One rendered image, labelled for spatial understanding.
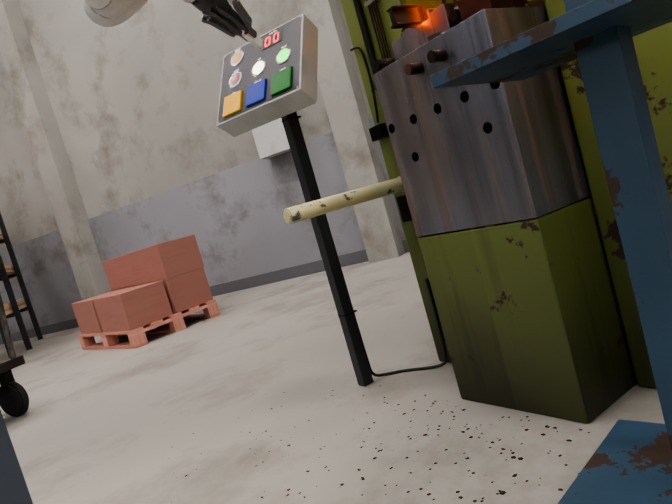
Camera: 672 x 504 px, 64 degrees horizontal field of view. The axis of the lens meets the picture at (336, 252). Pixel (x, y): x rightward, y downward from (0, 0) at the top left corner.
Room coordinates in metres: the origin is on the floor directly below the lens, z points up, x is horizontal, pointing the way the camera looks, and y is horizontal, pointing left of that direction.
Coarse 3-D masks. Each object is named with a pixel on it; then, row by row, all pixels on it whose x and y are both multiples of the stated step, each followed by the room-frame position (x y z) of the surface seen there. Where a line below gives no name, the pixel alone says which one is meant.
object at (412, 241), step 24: (360, 0) 1.71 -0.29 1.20; (384, 0) 1.62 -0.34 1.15; (408, 0) 1.59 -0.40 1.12; (432, 0) 1.64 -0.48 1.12; (384, 24) 1.64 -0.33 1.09; (360, 72) 1.78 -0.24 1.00; (384, 120) 1.74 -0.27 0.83; (384, 144) 1.76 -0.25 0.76; (408, 240) 1.77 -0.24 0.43; (432, 312) 1.76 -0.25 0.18
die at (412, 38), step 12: (540, 0) 1.48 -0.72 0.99; (432, 12) 1.31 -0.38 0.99; (444, 12) 1.28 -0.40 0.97; (420, 24) 1.35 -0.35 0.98; (432, 24) 1.32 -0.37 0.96; (444, 24) 1.29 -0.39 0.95; (456, 24) 1.29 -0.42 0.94; (408, 36) 1.39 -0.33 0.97; (420, 36) 1.35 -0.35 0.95; (396, 48) 1.43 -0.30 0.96; (408, 48) 1.40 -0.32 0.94; (396, 60) 1.44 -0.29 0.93
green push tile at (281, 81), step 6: (282, 72) 1.63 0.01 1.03; (288, 72) 1.61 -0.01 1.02; (276, 78) 1.63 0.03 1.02; (282, 78) 1.62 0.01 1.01; (288, 78) 1.60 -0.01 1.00; (276, 84) 1.62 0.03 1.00; (282, 84) 1.61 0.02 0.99; (288, 84) 1.59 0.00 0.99; (276, 90) 1.61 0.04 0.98; (282, 90) 1.60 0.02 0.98
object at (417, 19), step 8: (392, 8) 1.28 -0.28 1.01; (400, 8) 1.29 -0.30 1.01; (408, 8) 1.31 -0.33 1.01; (416, 8) 1.33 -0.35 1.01; (424, 8) 1.32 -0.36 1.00; (432, 8) 1.34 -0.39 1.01; (392, 16) 1.29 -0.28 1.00; (400, 16) 1.29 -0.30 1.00; (408, 16) 1.31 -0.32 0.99; (416, 16) 1.32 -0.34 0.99; (424, 16) 1.31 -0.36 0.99; (392, 24) 1.29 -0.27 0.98; (400, 24) 1.28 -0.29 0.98; (408, 24) 1.30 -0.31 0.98; (416, 24) 1.32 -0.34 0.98
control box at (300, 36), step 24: (288, 24) 1.70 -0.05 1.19; (312, 24) 1.71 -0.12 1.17; (240, 48) 1.81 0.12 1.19; (264, 48) 1.73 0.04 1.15; (288, 48) 1.66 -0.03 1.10; (312, 48) 1.68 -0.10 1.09; (240, 72) 1.76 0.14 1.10; (264, 72) 1.69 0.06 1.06; (312, 72) 1.64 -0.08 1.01; (288, 96) 1.60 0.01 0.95; (312, 96) 1.61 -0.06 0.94; (240, 120) 1.71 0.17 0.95; (264, 120) 1.71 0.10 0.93
